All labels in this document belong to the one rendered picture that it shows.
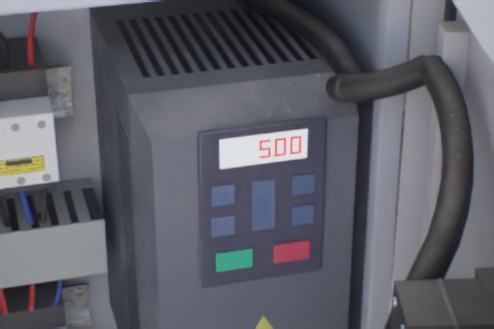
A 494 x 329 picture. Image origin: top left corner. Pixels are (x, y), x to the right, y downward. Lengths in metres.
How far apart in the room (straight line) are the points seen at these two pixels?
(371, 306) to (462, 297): 0.23
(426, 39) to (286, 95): 0.08
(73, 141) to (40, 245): 0.08
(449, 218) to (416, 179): 0.15
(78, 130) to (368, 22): 0.23
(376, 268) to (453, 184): 0.17
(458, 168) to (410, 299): 0.08
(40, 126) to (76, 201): 0.10
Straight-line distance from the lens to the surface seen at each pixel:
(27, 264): 0.73
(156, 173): 0.59
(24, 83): 0.67
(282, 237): 0.62
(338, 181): 0.62
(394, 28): 0.58
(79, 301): 0.82
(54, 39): 0.73
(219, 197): 0.60
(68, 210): 0.74
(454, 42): 0.54
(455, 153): 0.49
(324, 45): 0.63
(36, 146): 0.66
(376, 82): 0.55
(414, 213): 0.63
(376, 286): 0.65
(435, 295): 0.43
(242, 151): 0.59
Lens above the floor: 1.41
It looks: 28 degrees down
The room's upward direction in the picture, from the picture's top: straight up
